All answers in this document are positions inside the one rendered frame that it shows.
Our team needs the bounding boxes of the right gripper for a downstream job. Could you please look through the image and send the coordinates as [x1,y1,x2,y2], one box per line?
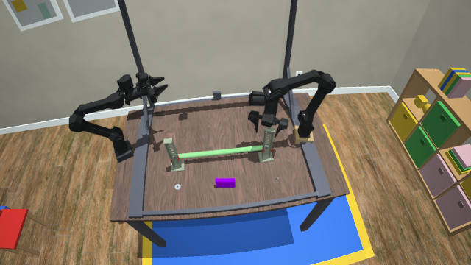
[135,73,168,103]

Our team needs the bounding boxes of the purple block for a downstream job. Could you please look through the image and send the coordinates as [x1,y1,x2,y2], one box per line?
[215,178,236,188]

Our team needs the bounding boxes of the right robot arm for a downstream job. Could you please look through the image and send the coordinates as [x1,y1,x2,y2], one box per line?
[69,71,147,155]

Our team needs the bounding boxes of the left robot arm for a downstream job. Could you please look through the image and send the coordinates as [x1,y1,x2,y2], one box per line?
[249,70,336,138]

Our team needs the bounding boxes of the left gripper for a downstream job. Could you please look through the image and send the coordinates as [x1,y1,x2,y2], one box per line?
[248,106,289,138]

